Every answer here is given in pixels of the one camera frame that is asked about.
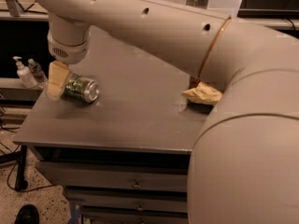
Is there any black table leg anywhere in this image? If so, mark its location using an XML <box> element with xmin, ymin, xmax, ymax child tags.
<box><xmin>15</xmin><ymin>146</ymin><xmax>28</xmax><ymax>192</ymax></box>

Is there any black floor cable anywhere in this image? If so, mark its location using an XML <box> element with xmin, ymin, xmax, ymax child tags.
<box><xmin>0</xmin><ymin>119</ymin><xmax>57</xmax><ymax>193</ymax></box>

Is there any green soda can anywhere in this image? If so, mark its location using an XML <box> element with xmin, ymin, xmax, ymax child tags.
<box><xmin>64</xmin><ymin>74</ymin><xmax>100</xmax><ymax>104</ymax></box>

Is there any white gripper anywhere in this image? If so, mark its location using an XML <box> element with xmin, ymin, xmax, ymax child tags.
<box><xmin>47</xmin><ymin>34</ymin><xmax>90</xmax><ymax>100</ymax></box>

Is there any black shoe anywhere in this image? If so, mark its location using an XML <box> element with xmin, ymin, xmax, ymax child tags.
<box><xmin>14</xmin><ymin>204</ymin><xmax>39</xmax><ymax>224</ymax></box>

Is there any sea salt chips bag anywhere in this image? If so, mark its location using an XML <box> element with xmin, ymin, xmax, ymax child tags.
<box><xmin>181</xmin><ymin>77</ymin><xmax>222</xmax><ymax>106</ymax></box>

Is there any grey drawer cabinet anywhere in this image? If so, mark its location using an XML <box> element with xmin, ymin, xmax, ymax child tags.
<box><xmin>14</xmin><ymin>28</ymin><xmax>210</xmax><ymax>224</ymax></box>

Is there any white pump dispenser bottle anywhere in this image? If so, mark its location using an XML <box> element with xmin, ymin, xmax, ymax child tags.
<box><xmin>13</xmin><ymin>56</ymin><xmax>37</xmax><ymax>89</ymax></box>

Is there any drawer knob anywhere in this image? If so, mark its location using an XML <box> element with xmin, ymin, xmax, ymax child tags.
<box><xmin>132</xmin><ymin>179</ymin><xmax>141</xmax><ymax>189</ymax></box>
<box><xmin>136</xmin><ymin>203</ymin><xmax>145</xmax><ymax>212</ymax></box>

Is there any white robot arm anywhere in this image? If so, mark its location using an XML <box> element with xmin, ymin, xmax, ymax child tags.
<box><xmin>36</xmin><ymin>0</ymin><xmax>299</xmax><ymax>224</ymax></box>

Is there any small water bottle on shelf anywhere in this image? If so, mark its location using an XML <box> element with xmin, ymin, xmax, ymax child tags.
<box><xmin>28</xmin><ymin>59</ymin><xmax>48</xmax><ymax>86</ymax></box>

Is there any top drawer knob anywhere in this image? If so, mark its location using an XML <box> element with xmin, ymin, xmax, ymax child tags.
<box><xmin>132</xmin><ymin>179</ymin><xmax>141</xmax><ymax>189</ymax></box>

